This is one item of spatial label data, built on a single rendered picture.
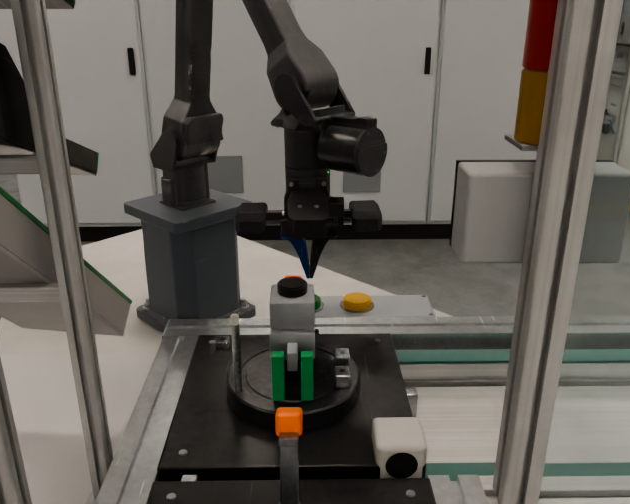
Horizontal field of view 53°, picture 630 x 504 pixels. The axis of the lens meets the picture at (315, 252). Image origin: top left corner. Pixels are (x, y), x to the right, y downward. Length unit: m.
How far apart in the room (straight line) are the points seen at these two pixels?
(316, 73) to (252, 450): 0.43
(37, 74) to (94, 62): 3.16
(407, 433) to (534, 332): 0.17
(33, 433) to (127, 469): 0.27
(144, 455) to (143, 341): 0.41
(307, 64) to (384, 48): 2.82
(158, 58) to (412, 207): 1.66
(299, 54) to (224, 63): 2.82
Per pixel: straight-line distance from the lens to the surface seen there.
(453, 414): 0.75
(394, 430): 0.60
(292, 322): 0.61
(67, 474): 0.80
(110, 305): 0.74
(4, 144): 0.57
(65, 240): 0.59
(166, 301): 1.02
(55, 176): 0.57
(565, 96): 0.44
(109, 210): 3.89
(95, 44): 3.71
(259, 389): 0.65
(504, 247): 0.49
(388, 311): 0.87
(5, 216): 0.57
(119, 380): 0.94
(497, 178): 0.47
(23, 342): 1.09
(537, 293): 0.48
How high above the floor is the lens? 1.35
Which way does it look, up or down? 22 degrees down
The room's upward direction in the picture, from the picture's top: straight up
